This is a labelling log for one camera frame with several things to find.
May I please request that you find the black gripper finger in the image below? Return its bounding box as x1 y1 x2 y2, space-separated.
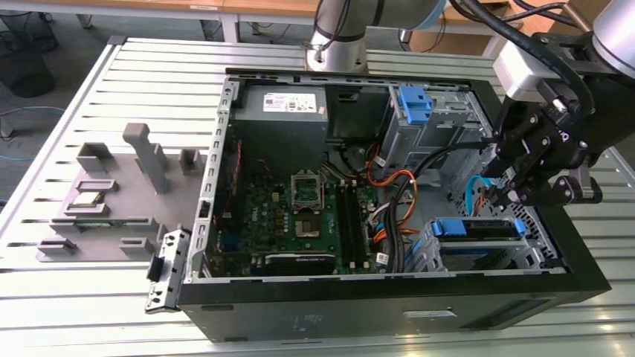
495 173 584 208
483 103 552 180

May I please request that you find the blue data wire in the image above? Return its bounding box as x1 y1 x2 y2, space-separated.
465 173 497 216

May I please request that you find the hard disk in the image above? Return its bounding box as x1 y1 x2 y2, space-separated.
429 217 525 269

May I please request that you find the silver disk bay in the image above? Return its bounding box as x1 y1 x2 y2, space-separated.
424 217 564 272

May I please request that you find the silver drive cage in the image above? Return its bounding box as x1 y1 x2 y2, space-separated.
381 84 495 176

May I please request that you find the blue plastic drive latch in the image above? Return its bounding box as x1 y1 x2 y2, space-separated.
398 86 432 126

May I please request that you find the wooden cabinet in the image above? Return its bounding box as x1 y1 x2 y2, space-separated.
500 0 611 60

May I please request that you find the black RAM slot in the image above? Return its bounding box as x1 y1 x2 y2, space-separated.
348 179 370 269
334 179 354 269

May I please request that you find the metal socket cover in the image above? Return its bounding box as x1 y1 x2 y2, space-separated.
289 169 326 215

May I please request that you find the CPU socket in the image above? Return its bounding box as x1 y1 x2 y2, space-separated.
292 219 322 239

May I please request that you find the grey power supply unit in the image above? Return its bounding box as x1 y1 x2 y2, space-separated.
230 84 330 164

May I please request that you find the black PC case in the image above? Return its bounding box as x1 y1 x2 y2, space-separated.
176 68 612 343

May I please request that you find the black graphics card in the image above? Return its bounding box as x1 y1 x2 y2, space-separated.
249 252 336 277

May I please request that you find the green motherboard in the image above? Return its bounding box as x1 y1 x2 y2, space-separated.
205 178 393 278

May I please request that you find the black case fan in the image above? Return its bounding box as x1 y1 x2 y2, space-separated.
217 139 245 224

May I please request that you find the grey parts rack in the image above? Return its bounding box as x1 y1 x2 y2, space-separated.
37 122 209 263

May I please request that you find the green RAM stick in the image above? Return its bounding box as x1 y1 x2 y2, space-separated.
73 219 129 228

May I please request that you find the silver CPU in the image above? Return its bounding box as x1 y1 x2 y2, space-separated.
72 192 105 208

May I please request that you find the black mesh trash bin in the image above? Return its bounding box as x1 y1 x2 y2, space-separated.
0 31 56 98

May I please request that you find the power wire with black plug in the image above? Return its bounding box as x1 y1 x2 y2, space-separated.
475 184 501 216

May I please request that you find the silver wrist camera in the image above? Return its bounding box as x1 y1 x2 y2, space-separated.
492 44 552 102

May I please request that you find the black wrist bracket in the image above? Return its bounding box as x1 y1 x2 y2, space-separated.
532 32 596 75

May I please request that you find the orange red wire bundle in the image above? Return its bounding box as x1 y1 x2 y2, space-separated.
365 148 420 239

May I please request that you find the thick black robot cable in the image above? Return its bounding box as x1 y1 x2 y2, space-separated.
448 0 596 116

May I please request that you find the black cable bundle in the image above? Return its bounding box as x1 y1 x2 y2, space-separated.
384 137 497 274

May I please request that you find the yellow black wire bundle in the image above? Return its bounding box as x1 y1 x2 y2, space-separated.
318 159 370 183

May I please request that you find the silver hinged card bracket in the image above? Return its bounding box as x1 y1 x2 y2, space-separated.
144 227 193 314

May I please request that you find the blue floor cable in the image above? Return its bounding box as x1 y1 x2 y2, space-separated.
0 106 66 161

